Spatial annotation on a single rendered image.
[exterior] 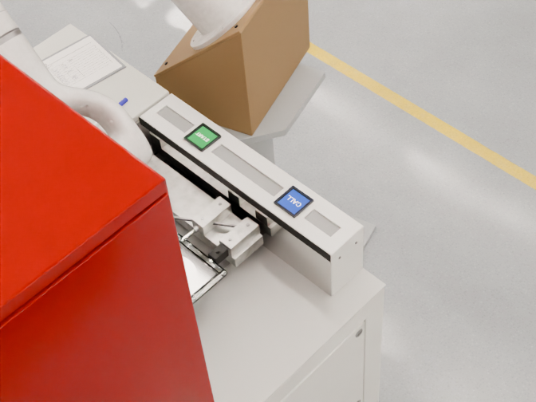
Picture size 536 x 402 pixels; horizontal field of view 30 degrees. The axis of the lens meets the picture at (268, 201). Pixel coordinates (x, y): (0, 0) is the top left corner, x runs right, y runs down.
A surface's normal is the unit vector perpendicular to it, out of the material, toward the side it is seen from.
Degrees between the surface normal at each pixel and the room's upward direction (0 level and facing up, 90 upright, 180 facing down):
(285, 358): 0
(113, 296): 90
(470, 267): 0
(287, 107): 0
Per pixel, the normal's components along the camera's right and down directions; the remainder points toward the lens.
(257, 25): 0.90, 0.30
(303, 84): -0.06, -0.63
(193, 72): -0.43, 0.72
